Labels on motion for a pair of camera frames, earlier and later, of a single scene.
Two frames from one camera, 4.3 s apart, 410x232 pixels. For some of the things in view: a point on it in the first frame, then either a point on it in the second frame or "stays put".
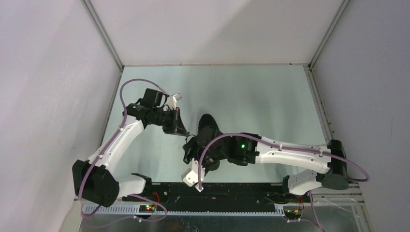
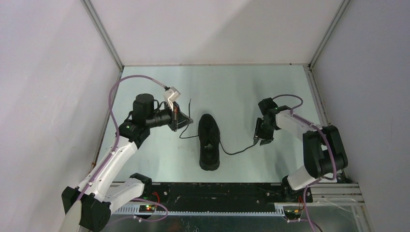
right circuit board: (292, 213) stays put
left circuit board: (146, 208) stays put
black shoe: (208, 129) stays put
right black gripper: (191, 150) → (267, 138)
